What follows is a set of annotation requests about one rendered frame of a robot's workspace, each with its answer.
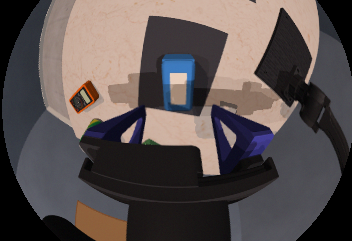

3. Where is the orange digital multimeter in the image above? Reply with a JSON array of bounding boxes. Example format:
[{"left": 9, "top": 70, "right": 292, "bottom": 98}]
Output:
[{"left": 69, "top": 80, "right": 99, "bottom": 114}]

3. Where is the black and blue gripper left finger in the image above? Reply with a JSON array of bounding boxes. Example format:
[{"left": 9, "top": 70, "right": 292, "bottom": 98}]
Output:
[{"left": 83, "top": 105, "right": 146, "bottom": 144}]

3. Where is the green drink can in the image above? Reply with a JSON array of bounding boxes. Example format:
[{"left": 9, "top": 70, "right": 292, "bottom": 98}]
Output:
[{"left": 82, "top": 119, "right": 102, "bottom": 136}]

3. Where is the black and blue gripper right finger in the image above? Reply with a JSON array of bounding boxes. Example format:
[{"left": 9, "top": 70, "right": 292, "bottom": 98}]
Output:
[{"left": 211, "top": 104, "right": 274, "bottom": 175}]

